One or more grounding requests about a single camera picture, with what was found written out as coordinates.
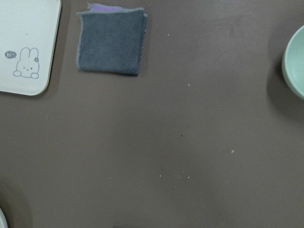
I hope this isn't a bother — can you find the cream rabbit tray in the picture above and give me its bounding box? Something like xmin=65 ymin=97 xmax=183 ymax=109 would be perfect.
xmin=0 ymin=0 xmax=61 ymax=96

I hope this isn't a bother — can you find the mint green bowl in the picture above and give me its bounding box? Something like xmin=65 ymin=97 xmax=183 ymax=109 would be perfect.
xmin=282 ymin=26 xmax=304 ymax=99

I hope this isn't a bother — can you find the white round plate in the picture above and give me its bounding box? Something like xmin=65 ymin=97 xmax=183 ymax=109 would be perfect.
xmin=0 ymin=209 xmax=8 ymax=228

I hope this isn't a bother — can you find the grey folded cloth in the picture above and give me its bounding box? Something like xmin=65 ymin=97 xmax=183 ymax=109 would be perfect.
xmin=76 ymin=3 xmax=148 ymax=75

